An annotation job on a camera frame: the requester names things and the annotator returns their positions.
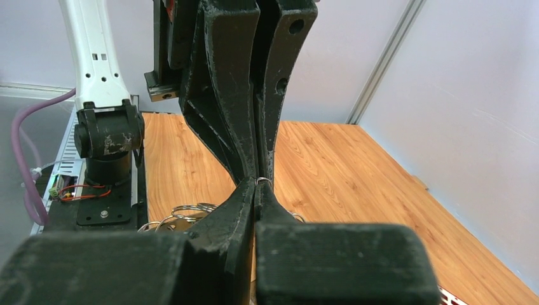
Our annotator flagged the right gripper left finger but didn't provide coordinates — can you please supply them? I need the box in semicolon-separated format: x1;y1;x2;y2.
1;178;256;304

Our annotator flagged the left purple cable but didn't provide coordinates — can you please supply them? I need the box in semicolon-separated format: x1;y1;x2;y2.
10;87;78;227

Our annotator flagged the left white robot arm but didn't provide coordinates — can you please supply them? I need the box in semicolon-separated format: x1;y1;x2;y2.
60;1;318;184

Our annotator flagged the large grey toothed keyring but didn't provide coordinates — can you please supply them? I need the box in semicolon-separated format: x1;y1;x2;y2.
137;177;306;233

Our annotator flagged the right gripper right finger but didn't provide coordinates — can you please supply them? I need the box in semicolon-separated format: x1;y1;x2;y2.
254;181;441;304

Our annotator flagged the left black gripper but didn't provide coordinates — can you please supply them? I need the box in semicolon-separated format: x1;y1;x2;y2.
144;0;318;184

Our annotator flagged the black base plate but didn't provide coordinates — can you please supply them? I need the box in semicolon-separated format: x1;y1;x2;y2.
40;149;149;233

